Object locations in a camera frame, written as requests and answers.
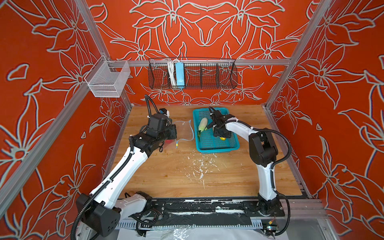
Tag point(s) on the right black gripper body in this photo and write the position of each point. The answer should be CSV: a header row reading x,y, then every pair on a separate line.
x,y
220,133

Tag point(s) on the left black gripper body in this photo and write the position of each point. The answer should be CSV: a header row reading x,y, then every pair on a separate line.
x,y
169,133

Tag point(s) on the clear zip top bag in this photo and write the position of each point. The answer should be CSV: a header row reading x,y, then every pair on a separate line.
x,y
185,135

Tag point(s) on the dark eggplant toy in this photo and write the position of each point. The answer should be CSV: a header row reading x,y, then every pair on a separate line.
x,y
210,125

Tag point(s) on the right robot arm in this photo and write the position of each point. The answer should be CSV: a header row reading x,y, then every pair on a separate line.
x,y
263,152

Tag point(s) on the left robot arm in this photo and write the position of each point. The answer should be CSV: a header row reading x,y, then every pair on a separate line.
x,y
102,209

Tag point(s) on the white radish toy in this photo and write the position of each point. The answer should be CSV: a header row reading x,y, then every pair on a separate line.
x,y
202,126

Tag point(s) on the teal plastic basket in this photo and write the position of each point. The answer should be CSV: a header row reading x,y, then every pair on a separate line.
x,y
206,143

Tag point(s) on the light blue box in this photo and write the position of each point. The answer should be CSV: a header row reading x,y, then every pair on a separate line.
x,y
180,75

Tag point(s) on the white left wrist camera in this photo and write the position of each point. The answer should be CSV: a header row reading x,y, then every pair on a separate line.
x,y
164,112

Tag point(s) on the black wire wall basket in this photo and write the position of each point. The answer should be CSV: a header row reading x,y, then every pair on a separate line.
x,y
200,73

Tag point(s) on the clear plastic wall bin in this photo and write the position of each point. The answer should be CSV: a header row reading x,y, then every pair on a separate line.
x,y
107,79

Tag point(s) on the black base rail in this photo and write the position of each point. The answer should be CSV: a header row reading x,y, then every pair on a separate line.
x,y
226,212

